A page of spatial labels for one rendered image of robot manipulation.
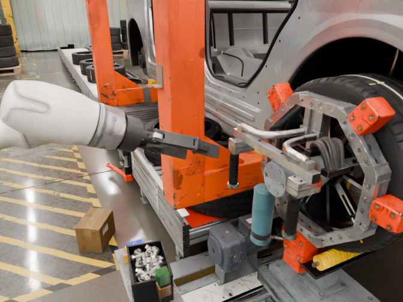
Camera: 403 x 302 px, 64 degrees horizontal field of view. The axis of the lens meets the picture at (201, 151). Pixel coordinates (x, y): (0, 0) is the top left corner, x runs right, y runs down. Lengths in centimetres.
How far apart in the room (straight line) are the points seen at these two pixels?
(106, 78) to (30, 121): 264
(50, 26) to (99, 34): 1054
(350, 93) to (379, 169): 27
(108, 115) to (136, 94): 269
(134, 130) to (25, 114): 20
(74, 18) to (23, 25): 174
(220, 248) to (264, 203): 38
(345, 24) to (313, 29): 15
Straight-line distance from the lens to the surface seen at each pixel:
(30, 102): 61
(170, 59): 130
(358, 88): 115
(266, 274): 180
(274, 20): 406
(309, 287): 168
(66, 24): 1373
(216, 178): 157
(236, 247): 157
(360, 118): 104
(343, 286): 172
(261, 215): 134
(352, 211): 130
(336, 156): 99
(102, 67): 321
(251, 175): 168
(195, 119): 140
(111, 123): 64
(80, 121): 62
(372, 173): 105
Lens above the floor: 139
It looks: 24 degrees down
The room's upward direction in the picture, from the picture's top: straight up
